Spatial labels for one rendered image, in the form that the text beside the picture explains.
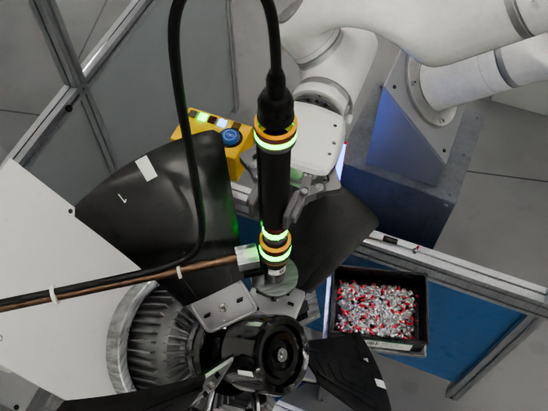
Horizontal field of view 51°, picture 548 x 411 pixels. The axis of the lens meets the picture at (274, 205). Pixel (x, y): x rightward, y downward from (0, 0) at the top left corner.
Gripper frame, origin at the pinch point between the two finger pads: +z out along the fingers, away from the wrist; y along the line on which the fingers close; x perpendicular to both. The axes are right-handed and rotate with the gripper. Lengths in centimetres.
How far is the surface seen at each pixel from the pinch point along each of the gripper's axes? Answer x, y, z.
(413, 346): -62, -27, -14
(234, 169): -44, 22, -31
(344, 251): -30.0, -8.1, -13.0
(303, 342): -27.0, -7.3, 5.9
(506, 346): -92, -54, -34
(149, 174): -4.4, 18.6, -0.9
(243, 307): -22.3, 2.8, 5.7
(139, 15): -50, 70, -74
